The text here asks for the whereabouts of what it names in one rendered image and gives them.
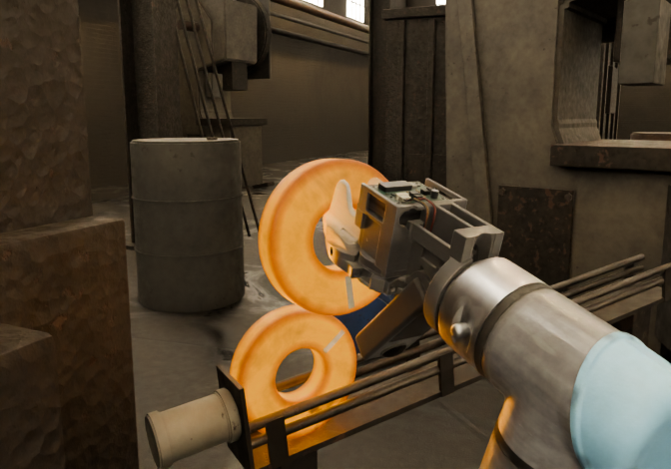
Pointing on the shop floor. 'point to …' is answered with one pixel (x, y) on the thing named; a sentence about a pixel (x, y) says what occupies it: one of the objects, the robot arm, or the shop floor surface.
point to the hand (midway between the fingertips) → (335, 218)
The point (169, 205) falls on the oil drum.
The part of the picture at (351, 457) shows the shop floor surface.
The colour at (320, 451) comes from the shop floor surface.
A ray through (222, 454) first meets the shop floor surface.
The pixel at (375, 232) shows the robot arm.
